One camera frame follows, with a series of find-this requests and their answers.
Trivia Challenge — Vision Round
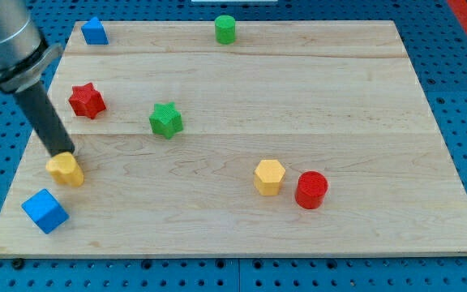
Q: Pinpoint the yellow hexagon block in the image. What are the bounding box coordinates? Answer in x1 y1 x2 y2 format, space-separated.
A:
254 160 285 196

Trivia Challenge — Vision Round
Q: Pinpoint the wooden board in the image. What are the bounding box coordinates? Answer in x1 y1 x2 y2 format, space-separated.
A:
0 20 467 259

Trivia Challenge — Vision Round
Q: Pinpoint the yellow heart block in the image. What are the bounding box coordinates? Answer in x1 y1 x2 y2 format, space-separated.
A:
45 152 84 187

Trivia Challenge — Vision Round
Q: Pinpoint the red star block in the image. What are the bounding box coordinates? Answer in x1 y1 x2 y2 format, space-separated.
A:
68 83 106 119

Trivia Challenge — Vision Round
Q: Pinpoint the green cylinder block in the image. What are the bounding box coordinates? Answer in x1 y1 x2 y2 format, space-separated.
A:
214 15 236 45

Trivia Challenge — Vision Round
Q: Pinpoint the red cylinder block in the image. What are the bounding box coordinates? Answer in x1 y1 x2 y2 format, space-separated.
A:
294 171 328 209

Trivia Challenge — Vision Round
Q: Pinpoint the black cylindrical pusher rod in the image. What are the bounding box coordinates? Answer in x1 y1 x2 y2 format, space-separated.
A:
13 81 75 157

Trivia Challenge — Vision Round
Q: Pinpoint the blue cube block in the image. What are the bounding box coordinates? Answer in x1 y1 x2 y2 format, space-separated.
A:
21 189 69 234

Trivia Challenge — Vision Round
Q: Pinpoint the blue triangular block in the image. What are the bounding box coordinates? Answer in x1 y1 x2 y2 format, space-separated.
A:
81 17 109 45

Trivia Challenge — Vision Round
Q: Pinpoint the green star block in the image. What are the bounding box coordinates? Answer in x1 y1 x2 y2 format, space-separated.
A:
149 102 183 140

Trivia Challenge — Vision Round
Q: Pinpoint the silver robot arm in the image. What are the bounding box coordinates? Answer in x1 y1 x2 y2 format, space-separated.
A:
0 0 75 157

